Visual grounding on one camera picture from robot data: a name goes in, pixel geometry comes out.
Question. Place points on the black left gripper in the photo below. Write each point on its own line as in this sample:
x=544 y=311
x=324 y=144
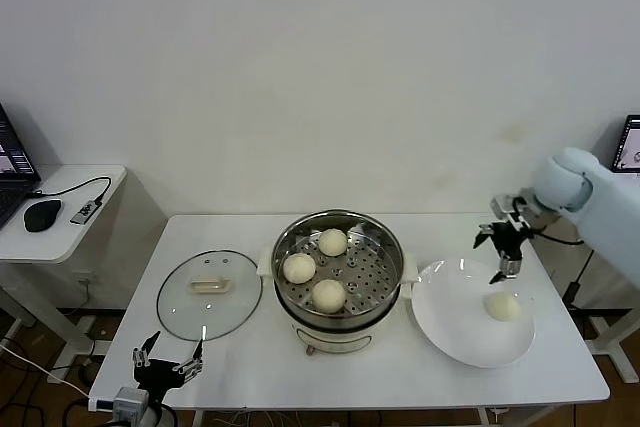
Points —
x=157 y=374

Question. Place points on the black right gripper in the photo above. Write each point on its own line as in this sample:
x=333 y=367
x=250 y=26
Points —
x=507 y=242

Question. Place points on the white steamed baozi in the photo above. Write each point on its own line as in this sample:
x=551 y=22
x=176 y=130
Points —
x=328 y=295
x=333 y=242
x=502 y=306
x=300 y=268

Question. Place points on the glass pot lid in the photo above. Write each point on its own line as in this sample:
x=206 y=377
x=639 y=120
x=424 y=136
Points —
x=210 y=287

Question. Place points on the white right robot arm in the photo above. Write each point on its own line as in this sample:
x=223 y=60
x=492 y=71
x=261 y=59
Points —
x=610 y=207

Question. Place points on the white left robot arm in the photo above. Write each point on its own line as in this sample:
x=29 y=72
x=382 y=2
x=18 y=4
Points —
x=145 y=419

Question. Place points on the perforated steel steamer basket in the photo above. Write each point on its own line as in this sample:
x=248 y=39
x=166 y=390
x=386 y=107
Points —
x=370 y=272

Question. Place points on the white round plate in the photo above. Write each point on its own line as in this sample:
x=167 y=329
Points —
x=450 y=337

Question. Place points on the white side desk rounded corner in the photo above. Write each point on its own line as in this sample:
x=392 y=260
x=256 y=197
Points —
x=60 y=242

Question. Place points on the grey laptop bright screen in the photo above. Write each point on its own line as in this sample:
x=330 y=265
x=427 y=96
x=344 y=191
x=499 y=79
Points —
x=631 y=142

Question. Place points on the black computer mouse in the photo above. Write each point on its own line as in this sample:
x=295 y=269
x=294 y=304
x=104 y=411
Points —
x=42 y=214

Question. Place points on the black laptop dark screen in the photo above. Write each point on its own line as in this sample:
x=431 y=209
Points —
x=12 y=162

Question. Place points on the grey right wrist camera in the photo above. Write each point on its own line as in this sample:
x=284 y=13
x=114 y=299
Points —
x=502 y=204

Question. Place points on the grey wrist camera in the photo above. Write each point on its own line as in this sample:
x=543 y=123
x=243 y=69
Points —
x=130 y=399
x=502 y=204

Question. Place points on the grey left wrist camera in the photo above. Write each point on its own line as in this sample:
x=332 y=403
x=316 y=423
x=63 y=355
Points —
x=130 y=399

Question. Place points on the white wall socket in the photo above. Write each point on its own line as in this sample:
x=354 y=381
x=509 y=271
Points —
x=84 y=278

